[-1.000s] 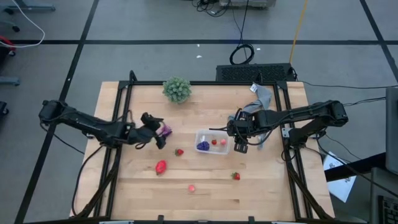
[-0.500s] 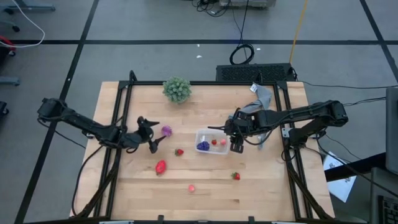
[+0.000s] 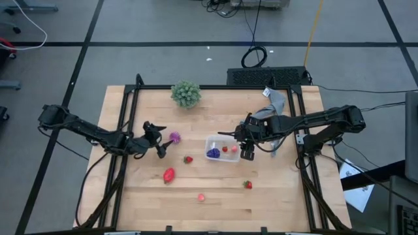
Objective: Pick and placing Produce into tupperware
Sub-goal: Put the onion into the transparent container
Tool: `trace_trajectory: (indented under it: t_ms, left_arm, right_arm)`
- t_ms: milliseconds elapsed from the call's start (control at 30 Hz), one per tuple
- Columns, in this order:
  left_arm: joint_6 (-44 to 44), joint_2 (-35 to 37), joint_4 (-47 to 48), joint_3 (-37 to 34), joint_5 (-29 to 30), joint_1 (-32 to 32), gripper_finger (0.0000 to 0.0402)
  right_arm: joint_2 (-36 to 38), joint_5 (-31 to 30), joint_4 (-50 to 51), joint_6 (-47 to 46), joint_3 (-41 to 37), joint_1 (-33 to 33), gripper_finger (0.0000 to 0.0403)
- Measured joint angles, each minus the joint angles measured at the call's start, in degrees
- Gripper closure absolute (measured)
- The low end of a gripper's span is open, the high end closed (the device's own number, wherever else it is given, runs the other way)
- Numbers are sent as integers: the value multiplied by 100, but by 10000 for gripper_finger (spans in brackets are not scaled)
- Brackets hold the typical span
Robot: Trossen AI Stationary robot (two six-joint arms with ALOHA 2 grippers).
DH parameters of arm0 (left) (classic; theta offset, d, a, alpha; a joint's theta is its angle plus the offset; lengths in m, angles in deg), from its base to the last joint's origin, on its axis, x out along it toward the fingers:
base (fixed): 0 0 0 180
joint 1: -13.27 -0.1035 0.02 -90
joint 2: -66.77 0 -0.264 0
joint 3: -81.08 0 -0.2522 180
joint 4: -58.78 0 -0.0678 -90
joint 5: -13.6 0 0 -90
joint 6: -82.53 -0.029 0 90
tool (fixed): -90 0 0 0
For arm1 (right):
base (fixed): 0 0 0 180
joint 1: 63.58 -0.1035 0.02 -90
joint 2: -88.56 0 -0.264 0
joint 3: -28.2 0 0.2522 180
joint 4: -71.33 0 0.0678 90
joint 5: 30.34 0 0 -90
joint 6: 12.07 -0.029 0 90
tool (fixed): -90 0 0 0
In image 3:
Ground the black coiled floor cable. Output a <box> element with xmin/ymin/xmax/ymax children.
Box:
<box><xmin>240</xmin><ymin>0</ymin><xmax>268</xmax><ymax>69</ymax></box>

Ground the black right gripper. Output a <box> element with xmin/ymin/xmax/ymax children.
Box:
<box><xmin>217</xmin><ymin>112</ymin><xmax>263</xmax><ymax>162</ymax></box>

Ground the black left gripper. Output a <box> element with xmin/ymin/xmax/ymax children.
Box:
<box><xmin>129</xmin><ymin>120</ymin><xmax>175</xmax><ymax>160</ymax></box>

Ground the grey desk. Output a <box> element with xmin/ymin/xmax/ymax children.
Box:
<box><xmin>387</xmin><ymin>174</ymin><xmax>418</xmax><ymax>235</ymax></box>

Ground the white paper sheet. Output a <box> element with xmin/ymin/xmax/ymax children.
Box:
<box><xmin>338</xmin><ymin>158</ymin><xmax>376</xmax><ymax>213</ymax></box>

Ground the artificial green potted plant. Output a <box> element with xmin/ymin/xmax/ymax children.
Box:
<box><xmin>170</xmin><ymin>80</ymin><xmax>202</xmax><ymax>110</ymax></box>

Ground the grey cloth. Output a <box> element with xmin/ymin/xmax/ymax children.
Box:
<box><xmin>241</xmin><ymin>86</ymin><xmax>288</xmax><ymax>157</ymax></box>

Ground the black aluminium table frame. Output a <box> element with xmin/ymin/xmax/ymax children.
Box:
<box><xmin>73</xmin><ymin>73</ymin><xmax>353</xmax><ymax>235</ymax></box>

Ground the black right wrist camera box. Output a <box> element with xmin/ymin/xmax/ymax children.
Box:
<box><xmin>253</xmin><ymin>116</ymin><xmax>274</xmax><ymax>134</ymax></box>

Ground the white cable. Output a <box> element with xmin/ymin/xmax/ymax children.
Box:
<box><xmin>0</xmin><ymin>0</ymin><xmax>49</xmax><ymax>52</ymax></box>

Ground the yellow hanging cable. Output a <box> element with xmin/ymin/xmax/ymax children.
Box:
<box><xmin>302</xmin><ymin>0</ymin><xmax>325</xmax><ymax>67</ymax></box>

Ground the grey monitor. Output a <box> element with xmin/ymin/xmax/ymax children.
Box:
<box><xmin>404</xmin><ymin>90</ymin><xmax>418</xmax><ymax>184</ymax></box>

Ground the black keyboard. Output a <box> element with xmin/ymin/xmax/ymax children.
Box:
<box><xmin>396</xmin><ymin>204</ymin><xmax>418</xmax><ymax>235</ymax></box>

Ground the red toy dragon fruit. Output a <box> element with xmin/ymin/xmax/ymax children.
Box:
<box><xmin>163</xmin><ymin>167</ymin><xmax>176</xmax><ymax>185</ymax></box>

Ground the clear plastic tupperware container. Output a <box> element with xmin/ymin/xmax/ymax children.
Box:
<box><xmin>204</xmin><ymin>134</ymin><xmax>242</xmax><ymax>163</ymax></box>

